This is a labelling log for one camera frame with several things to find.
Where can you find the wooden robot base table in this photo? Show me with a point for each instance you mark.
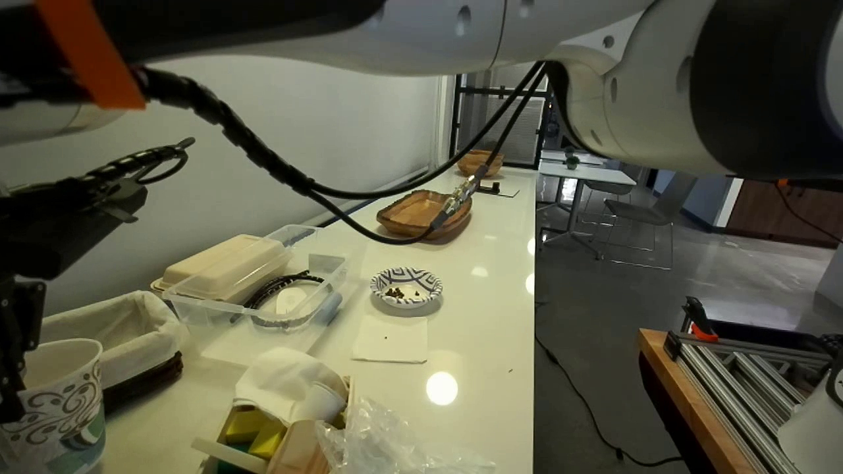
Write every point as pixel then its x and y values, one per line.
pixel 697 424

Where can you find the patterned paper coffee cup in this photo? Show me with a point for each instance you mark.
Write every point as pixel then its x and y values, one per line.
pixel 64 420

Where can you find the white paper napkin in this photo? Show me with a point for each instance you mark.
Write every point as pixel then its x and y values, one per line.
pixel 391 341

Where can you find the round wooden bowl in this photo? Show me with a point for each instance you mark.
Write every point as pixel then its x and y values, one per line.
pixel 477 160

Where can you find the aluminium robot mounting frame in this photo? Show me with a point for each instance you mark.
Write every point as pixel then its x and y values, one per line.
pixel 777 391

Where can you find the beige takeout box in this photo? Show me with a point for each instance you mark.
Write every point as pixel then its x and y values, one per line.
pixel 226 273

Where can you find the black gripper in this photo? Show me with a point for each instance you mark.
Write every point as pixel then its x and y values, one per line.
pixel 49 228

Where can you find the clear plastic container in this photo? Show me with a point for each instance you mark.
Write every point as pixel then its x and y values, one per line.
pixel 292 308

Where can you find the small black stand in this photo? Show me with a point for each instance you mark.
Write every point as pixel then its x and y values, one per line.
pixel 489 189

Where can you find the black and white bowl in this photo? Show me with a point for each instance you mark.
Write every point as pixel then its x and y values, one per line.
pixel 421 291

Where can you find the cloth lined basket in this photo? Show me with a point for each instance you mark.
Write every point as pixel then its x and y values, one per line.
pixel 141 335

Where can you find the rectangular wooden tray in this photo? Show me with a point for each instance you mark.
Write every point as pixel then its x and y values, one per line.
pixel 413 212

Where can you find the crumpled clear plastic bag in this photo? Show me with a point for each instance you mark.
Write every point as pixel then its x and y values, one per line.
pixel 377 441

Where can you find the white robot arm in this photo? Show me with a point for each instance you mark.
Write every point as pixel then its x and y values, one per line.
pixel 745 87

